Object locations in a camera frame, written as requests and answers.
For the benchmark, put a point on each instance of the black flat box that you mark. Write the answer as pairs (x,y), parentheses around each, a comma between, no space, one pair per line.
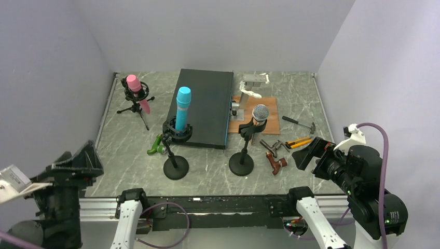
(208,113)

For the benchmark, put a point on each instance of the black clip microphone stand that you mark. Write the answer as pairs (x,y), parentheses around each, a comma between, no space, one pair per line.
(242,164)

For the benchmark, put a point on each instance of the metal bracket fixture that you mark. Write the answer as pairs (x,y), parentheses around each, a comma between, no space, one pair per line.
(246,84)

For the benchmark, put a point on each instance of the wooden board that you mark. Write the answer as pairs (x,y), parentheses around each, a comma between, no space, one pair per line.
(272,127)

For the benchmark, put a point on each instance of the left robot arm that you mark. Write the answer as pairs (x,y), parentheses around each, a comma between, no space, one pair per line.
(56,192)

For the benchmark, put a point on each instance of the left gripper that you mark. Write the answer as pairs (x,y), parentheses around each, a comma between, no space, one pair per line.
(84,166)

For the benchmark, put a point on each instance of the pink microphone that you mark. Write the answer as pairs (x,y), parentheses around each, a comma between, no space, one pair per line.
(136,87)

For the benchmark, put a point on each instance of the grey metal pipe fitting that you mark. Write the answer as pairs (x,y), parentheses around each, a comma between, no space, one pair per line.
(273,149)

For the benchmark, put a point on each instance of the blue microphone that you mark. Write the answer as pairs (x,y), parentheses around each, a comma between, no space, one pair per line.
(183,100)

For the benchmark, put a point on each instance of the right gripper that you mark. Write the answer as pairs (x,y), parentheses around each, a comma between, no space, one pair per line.
(319,147)

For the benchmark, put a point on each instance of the black handled hammer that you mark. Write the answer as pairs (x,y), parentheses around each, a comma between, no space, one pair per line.
(310,126)

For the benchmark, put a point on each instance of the yellow utility knife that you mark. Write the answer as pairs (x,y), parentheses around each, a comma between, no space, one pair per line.
(298,143)

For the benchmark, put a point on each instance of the black tripod microphone stand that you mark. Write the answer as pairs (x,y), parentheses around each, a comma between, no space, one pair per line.
(135,107)

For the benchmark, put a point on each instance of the black shock mount stand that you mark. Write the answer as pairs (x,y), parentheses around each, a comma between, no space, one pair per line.
(175,167)

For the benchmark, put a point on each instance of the black base frame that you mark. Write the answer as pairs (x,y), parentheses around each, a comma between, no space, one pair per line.
(179,212)

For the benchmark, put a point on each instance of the brown pipe fitting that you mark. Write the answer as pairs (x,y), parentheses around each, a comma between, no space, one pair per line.
(276,165)

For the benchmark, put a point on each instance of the green pipe fitting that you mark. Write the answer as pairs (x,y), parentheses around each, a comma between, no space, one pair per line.
(157,146)

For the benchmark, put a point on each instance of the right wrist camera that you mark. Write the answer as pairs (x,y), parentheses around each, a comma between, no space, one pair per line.
(354,136)

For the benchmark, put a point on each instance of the silver mesh glitter microphone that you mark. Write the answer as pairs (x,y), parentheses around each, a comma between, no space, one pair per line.
(260,114)

